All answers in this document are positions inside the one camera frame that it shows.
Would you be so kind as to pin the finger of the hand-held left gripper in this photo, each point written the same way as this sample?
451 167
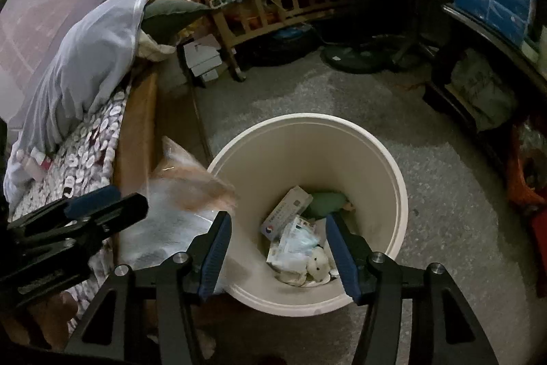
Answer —
92 200
124 209

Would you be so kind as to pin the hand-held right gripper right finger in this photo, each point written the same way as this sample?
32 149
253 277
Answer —
342 258

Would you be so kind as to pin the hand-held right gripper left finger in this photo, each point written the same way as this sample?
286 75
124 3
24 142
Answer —
216 258

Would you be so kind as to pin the small white plush toy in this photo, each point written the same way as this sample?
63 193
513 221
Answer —
318 262

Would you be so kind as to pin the green cloth pouch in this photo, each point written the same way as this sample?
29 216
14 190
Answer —
324 202

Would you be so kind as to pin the white orange snack packet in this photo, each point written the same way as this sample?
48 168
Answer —
183 194

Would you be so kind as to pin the cream plastic bin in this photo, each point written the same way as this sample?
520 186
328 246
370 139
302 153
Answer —
299 151

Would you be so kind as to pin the grey maroon printed blanket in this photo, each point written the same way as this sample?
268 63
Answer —
85 151

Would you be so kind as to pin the pink thermos bottle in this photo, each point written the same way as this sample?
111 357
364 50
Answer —
33 170

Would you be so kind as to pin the blue-grey quilt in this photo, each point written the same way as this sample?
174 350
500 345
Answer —
85 70

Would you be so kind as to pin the white cardboard box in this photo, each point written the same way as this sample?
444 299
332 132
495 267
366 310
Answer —
201 53

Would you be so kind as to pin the orange basket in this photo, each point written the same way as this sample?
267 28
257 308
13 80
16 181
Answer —
521 185

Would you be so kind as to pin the dark green cushion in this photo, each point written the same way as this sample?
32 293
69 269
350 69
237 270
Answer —
171 14

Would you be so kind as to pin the black floor fan base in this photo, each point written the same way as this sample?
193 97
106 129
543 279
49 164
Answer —
354 57

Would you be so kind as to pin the grey bag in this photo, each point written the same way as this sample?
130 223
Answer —
483 91

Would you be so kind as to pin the dark shelf unit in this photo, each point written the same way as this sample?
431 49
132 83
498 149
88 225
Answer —
470 27

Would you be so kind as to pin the wooden bed frame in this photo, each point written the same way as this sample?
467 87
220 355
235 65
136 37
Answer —
136 125

